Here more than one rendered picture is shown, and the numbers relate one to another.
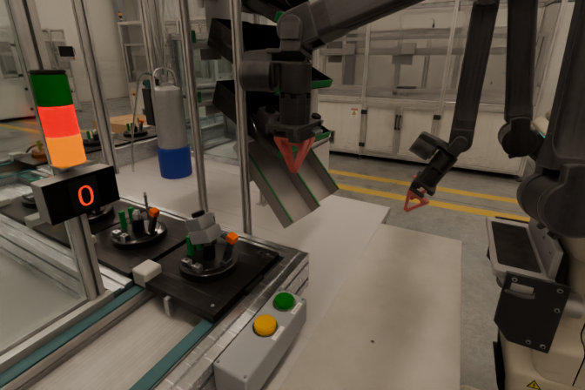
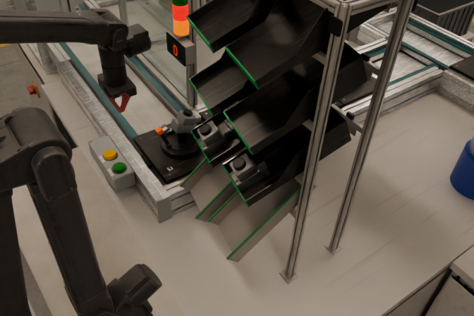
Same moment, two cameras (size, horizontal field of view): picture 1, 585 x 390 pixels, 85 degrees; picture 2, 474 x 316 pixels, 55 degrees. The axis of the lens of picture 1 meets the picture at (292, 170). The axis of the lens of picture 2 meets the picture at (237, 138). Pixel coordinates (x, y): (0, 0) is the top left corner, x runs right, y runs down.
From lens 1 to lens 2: 1.56 m
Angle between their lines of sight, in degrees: 94
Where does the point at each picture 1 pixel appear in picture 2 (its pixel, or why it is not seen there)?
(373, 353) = not seen: hidden behind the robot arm
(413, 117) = not seen: outside the picture
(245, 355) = (101, 144)
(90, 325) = (172, 104)
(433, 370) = (41, 249)
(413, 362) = not seen: hidden behind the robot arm
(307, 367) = (98, 193)
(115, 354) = (154, 117)
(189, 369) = (112, 128)
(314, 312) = (130, 214)
